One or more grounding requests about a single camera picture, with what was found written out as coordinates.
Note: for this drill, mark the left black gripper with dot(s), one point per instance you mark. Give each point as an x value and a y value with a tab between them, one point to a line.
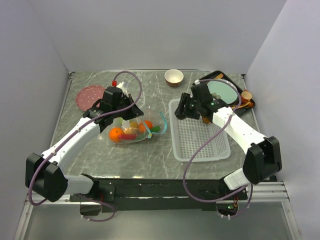
135	111

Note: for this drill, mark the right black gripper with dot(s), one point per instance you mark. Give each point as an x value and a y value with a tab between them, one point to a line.
185	99

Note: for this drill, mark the brown kiwi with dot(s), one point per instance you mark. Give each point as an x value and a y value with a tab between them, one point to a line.
206	121

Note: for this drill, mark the orange tangerine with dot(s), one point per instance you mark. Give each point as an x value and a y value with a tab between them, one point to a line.
144	126
114	134

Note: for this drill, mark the yellow orange mango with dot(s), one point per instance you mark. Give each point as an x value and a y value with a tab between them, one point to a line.
132	128

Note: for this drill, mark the red chili pepper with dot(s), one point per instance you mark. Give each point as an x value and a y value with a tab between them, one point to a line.
127	137

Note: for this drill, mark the clear zip top bag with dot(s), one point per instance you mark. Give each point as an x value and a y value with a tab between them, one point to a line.
156	117

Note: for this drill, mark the green chili pepper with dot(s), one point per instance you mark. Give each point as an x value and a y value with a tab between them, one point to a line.
153	130

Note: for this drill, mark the green wrinkled fruit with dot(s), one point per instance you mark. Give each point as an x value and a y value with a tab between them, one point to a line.
119	122

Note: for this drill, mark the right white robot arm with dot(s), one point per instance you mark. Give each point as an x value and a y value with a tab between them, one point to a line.
262	154

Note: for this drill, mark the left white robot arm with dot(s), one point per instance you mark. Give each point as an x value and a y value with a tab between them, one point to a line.
44	172

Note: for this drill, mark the pink dotted plate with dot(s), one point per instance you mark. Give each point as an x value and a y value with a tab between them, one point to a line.
86	97

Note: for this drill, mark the light green plate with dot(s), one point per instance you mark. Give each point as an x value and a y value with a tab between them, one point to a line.
225	91

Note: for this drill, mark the white plastic basket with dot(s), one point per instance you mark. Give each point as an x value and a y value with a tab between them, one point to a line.
189	134

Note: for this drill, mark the wooden spoon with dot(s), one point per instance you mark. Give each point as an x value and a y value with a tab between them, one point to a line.
234	107

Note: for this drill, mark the wooden chopsticks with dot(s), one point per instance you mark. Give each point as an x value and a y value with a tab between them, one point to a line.
218	76

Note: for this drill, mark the white ceramic bowl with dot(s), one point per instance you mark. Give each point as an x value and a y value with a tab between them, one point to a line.
173	77

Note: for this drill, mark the black tray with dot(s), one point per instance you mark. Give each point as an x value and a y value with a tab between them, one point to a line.
240	87

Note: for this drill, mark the small brown cup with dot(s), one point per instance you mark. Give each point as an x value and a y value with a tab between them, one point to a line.
246	96

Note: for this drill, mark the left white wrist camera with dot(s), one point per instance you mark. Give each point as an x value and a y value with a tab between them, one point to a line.
120	87

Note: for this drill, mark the black base frame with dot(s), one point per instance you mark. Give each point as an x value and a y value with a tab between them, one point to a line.
137	194

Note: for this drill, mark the aluminium rail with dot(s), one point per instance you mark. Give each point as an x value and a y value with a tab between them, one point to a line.
263	192

